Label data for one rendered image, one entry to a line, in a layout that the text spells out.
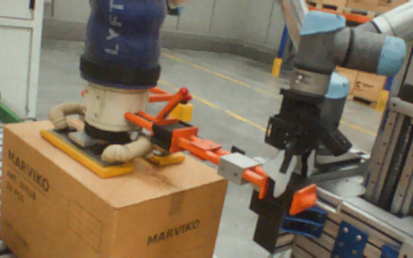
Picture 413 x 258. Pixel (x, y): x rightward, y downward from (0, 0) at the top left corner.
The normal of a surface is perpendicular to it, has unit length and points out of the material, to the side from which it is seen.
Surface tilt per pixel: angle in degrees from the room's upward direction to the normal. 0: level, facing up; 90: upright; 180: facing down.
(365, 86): 88
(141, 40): 75
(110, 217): 90
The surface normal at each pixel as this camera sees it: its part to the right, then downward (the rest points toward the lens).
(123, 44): 0.14, 0.06
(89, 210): -0.68, 0.10
